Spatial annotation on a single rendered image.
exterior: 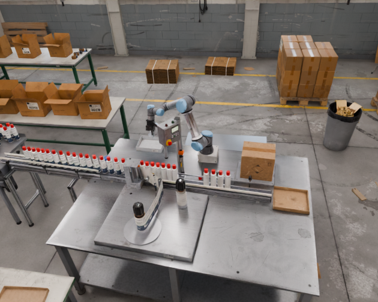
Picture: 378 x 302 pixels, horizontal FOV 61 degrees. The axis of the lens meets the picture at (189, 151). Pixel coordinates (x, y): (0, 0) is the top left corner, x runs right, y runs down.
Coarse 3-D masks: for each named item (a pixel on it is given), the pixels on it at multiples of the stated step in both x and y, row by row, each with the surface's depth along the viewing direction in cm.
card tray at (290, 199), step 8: (280, 192) 292; (288, 192) 291; (296, 192) 291; (304, 192) 290; (280, 200) 284; (288, 200) 284; (296, 200) 283; (304, 200) 283; (280, 208) 274; (288, 208) 272; (296, 208) 276; (304, 208) 276
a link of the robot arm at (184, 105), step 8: (184, 96) 301; (176, 104) 297; (184, 104) 292; (192, 104) 301; (184, 112) 297; (192, 120) 301; (192, 128) 304; (192, 136) 308; (200, 136) 308; (192, 144) 310; (200, 144) 306
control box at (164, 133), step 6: (168, 120) 278; (162, 126) 271; (168, 126) 270; (162, 132) 271; (168, 132) 272; (174, 132) 277; (162, 138) 276; (168, 138) 275; (174, 138) 280; (162, 144) 281
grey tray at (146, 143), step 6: (144, 138) 347; (150, 138) 345; (156, 138) 343; (138, 144) 336; (144, 144) 340; (150, 144) 339; (156, 144) 339; (138, 150) 333; (144, 150) 331; (150, 150) 329; (156, 150) 328
